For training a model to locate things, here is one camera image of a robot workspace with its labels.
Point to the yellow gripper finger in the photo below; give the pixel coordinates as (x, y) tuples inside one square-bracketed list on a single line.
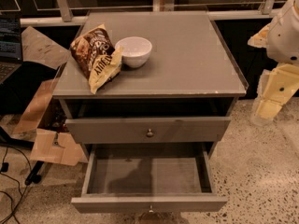
[(274, 90), (259, 40)]

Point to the grey drawer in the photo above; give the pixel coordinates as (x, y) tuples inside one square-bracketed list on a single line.
[(149, 178), (148, 130)]

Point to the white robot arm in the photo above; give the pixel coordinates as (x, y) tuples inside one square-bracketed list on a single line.
[(280, 37)]

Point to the grey top drawer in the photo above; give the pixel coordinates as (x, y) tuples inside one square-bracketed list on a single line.
[(148, 130)]

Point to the grey drawer cabinet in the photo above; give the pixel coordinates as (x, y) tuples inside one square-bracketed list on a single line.
[(189, 73)]

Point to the white bowl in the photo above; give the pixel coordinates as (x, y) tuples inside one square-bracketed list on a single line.
[(135, 50)]

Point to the brown yellow snack bag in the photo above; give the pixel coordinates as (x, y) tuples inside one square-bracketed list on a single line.
[(98, 59)]

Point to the brown cardboard box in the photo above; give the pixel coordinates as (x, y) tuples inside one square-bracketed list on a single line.
[(52, 144)]

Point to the open laptop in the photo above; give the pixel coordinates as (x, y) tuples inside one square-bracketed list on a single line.
[(10, 46)]

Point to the metal railing frame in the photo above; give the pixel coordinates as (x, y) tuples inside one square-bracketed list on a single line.
[(75, 12)]

